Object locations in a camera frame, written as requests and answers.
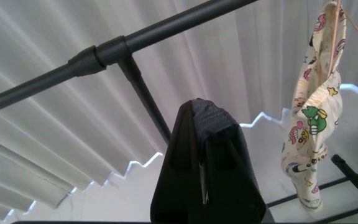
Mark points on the dark grey garment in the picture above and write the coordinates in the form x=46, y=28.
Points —
x=211, y=118

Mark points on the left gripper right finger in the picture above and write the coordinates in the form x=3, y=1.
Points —
x=232, y=186

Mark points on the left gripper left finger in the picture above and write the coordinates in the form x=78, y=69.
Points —
x=176, y=186

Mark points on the pink clothes hanger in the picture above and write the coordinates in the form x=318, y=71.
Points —
x=334, y=40

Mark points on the cream printed garment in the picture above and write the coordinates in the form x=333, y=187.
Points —
x=312, y=124

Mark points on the white curtain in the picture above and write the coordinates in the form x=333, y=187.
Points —
x=73, y=124

